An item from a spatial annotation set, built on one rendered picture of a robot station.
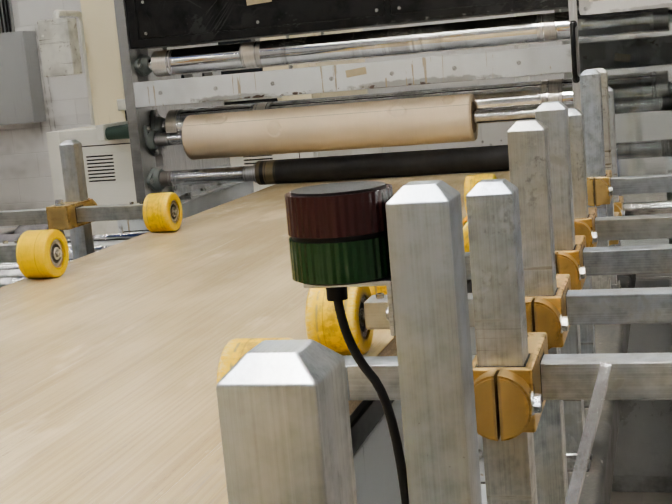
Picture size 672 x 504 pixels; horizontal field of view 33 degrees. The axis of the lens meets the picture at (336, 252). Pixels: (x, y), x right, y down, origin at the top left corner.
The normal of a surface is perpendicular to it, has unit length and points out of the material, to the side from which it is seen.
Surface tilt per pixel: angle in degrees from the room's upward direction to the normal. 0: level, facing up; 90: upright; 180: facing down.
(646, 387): 90
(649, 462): 90
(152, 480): 0
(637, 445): 90
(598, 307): 90
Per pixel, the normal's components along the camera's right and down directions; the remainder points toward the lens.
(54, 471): -0.08, -0.98
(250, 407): -0.27, 0.18
